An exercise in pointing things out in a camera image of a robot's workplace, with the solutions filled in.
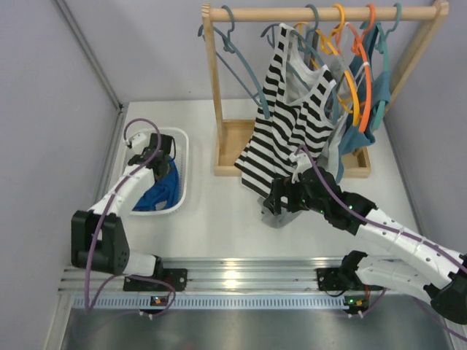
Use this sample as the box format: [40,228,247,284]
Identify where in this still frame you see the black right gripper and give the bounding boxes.
[263,175,328,216]

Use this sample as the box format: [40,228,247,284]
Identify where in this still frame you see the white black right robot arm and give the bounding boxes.
[263,168,466,324]

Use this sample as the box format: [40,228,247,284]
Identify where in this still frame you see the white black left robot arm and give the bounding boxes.
[71,133,174,289]

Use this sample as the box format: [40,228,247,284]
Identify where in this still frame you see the black white striped tank top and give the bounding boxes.
[235,23,336,198]

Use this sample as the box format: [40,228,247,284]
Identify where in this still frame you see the grey tank top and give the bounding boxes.
[260,25,353,229]

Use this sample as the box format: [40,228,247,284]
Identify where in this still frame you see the teal blue tank top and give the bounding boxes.
[335,22,393,182]

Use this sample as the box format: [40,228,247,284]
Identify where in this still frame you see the yellow hanger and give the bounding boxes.
[306,3,360,126]

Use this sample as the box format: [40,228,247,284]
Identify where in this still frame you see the orange hanger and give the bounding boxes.
[335,4,375,133]

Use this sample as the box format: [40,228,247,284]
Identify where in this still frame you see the white perforated plastic basket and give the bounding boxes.
[111,128,189,217]

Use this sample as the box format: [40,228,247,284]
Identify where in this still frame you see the wooden clothes rack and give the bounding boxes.
[201,1,449,176]

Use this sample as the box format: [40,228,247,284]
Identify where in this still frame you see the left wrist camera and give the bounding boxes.
[123,132,149,152]

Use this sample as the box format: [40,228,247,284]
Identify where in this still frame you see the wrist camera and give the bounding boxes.
[289,152,312,176]
[123,132,149,152]

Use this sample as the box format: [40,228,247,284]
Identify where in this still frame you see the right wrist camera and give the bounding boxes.
[289,152,312,176]

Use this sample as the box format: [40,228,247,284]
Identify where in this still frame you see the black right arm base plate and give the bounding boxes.
[316,268,366,297]

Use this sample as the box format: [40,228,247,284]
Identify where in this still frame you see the aluminium mounting rail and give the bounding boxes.
[58,256,455,295]

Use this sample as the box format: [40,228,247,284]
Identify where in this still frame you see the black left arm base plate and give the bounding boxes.
[123,268,188,292]

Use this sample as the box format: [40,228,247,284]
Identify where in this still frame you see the white slotted cable duct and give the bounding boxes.
[94,294,369,311]

